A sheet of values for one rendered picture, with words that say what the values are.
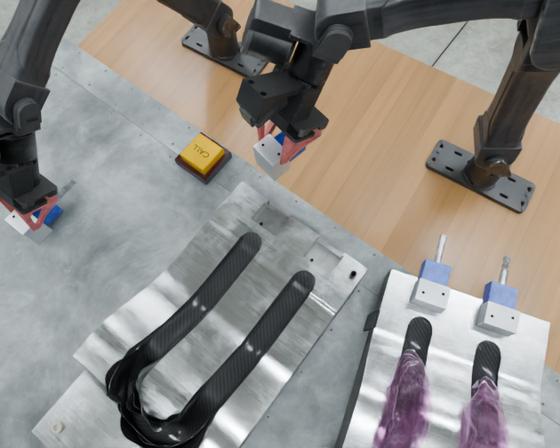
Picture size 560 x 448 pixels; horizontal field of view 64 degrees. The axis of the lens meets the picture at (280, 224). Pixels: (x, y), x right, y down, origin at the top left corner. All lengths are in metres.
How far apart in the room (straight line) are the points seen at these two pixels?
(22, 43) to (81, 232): 0.36
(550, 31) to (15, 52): 0.65
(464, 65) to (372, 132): 1.32
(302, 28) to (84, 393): 0.61
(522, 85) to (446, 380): 0.43
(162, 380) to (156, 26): 0.80
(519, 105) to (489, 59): 1.56
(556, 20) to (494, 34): 1.81
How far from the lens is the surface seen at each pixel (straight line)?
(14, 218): 0.92
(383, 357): 0.73
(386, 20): 0.57
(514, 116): 0.75
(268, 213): 0.78
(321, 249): 0.76
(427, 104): 1.01
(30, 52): 0.72
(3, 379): 0.92
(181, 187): 0.90
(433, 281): 0.77
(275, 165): 0.72
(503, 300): 0.80
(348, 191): 0.88
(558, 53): 0.63
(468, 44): 2.31
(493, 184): 0.94
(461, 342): 0.78
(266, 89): 0.60
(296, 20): 0.61
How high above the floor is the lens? 1.58
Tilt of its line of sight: 68 degrees down
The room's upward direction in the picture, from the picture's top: 3 degrees counter-clockwise
